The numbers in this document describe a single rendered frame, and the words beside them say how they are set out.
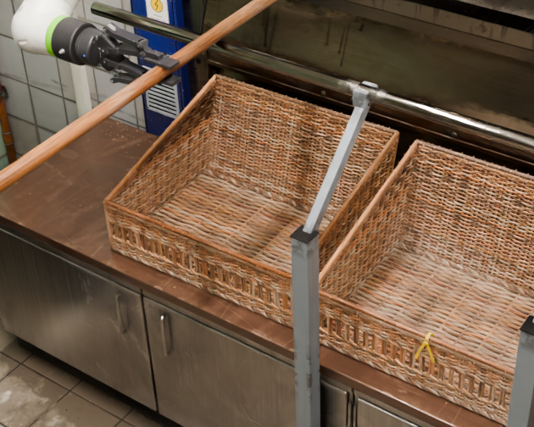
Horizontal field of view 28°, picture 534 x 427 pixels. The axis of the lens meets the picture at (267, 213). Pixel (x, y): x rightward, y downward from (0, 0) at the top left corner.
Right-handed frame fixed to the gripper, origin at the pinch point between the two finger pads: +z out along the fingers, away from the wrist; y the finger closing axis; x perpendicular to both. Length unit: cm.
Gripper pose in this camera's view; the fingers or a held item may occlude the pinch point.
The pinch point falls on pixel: (162, 69)
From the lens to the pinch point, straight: 215.0
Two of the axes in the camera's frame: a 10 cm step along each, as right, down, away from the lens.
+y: 0.4, 8.0, 6.0
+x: -5.7, 5.1, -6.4
